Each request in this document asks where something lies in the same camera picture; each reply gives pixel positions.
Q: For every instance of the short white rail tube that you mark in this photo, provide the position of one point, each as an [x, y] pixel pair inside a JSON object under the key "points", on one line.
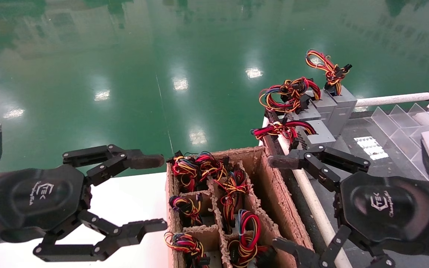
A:
{"points": [[385, 99]]}

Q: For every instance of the clear acrylic divider tray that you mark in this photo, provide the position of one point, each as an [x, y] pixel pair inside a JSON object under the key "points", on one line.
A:
{"points": [[397, 128]]}

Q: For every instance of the brown cardboard divider box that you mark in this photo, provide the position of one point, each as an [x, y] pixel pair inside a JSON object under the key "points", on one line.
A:
{"points": [[270, 186]]}

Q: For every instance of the long white rail tube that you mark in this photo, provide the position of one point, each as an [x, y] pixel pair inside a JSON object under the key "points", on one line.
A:
{"points": [[313, 201]]}

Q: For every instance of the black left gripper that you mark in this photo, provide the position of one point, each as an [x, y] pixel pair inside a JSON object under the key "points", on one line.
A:
{"points": [[32, 197]]}

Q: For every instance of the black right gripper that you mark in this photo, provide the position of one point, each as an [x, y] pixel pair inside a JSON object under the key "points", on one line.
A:
{"points": [[385, 204]]}

